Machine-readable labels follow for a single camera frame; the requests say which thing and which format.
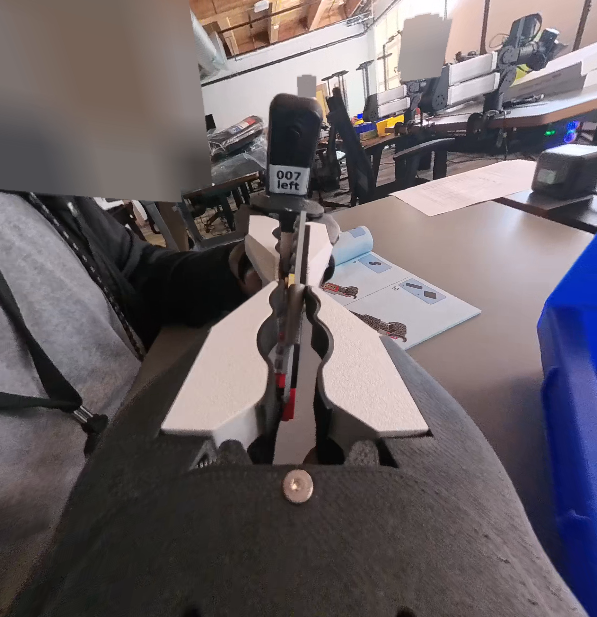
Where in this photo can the person's left forearm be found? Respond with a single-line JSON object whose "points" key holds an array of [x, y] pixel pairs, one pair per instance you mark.
{"points": [[192, 289]]}

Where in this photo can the background work table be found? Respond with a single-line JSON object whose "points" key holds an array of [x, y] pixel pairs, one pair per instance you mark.
{"points": [[534, 113]]}

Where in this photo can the pale insulated air duct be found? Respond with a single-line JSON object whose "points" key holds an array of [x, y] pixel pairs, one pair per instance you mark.
{"points": [[207, 43]]}

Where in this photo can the blue plastic bin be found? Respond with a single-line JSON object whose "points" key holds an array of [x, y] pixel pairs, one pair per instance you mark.
{"points": [[577, 385]]}

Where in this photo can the plastic wrapped bundle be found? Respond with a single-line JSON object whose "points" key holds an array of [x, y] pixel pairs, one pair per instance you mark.
{"points": [[240, 130]]}

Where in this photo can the grey red toy brick model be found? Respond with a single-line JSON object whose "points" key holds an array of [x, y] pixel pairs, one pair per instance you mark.
{"points": [[291, 337]]}

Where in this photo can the person's left hand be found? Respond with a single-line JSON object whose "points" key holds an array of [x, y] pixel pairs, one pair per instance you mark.
{"points": [[240, 270]]}

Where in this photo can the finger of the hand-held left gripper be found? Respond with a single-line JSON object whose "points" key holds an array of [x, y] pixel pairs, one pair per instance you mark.
{"points": [[260, 246], [320, 250]]}

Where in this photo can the black computer monitor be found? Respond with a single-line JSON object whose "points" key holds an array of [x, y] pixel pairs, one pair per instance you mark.
{"points": [[210, 123]]}

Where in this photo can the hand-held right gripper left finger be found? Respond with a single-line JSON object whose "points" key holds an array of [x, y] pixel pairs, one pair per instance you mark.
{"points": [[226, 381]]}

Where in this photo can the grey-brown desk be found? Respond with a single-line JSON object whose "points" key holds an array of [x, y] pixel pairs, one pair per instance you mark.
{"points": [[496, 289]]}

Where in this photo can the dark cube device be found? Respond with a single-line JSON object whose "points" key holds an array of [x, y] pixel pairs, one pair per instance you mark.
{"points": [[568, 168]]}

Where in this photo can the brick instruction booklet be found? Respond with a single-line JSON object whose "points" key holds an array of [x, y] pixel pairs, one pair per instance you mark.
{"points": [[423, 308]]}

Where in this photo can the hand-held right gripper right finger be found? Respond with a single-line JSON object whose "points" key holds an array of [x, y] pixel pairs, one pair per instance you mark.
{"points": [[366, 381]]}

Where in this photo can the dark side desk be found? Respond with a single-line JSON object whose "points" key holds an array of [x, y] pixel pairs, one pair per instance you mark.
{"points": [[568, 212]]}

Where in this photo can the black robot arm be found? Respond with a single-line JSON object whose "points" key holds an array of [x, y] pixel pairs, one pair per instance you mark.
{"points": [[512, 53], [431, 91]]}

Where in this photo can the computer with coloured lights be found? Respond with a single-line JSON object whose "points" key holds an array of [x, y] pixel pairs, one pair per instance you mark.
{"points": [[570, 130]]}

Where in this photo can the black office chair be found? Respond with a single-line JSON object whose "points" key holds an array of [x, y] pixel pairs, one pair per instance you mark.
{"points": [[356, 159]]}

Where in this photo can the yellow storage bin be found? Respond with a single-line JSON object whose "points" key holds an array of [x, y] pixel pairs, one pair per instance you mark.
{"points": [[387, 126]]}

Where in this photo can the large flat white box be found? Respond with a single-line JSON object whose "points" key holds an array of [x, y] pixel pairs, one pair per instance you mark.
{"points": [[558, 79]]}

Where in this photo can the white paper sheet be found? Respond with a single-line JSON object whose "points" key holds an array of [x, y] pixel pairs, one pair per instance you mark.
{"points": [[467, 188]]}

